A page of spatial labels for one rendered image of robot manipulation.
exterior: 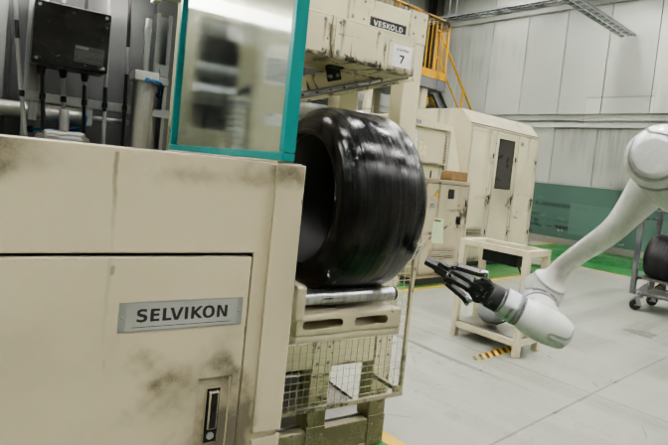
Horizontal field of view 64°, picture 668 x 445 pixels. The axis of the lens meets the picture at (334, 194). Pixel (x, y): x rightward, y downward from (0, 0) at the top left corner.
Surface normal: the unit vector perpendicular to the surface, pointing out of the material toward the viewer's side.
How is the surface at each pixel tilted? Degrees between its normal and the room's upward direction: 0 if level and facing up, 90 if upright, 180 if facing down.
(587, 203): 90
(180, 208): 90
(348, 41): 90
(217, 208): 90
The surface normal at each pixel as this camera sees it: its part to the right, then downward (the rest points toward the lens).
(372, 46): 0.53, 0.10
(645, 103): -0.74, -0.04
